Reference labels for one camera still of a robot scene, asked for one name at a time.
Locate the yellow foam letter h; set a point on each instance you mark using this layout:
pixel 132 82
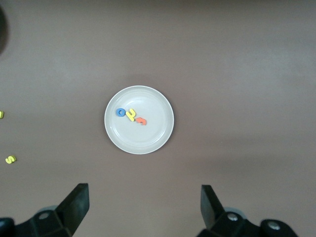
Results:
pixel 130 115

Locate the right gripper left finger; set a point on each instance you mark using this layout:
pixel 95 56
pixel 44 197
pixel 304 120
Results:
pixel 71 212

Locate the yellow foam letter s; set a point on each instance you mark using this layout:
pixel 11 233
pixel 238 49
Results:
pixel 11 159

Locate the blue foam letter o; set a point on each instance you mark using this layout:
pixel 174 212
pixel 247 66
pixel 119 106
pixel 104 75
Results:
pixel 117 112

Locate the brown table cover mat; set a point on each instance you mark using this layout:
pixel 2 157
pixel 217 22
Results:
pixel 222 74

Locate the orange foam letter r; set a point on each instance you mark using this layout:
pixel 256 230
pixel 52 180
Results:
pixel 141 120

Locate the blue plate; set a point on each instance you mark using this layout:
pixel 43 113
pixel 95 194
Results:
pixel 3 30

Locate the beige brown plate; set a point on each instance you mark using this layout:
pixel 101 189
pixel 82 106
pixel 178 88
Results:
pixel 148 138

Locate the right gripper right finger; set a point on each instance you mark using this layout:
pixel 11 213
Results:
pixel 214 214

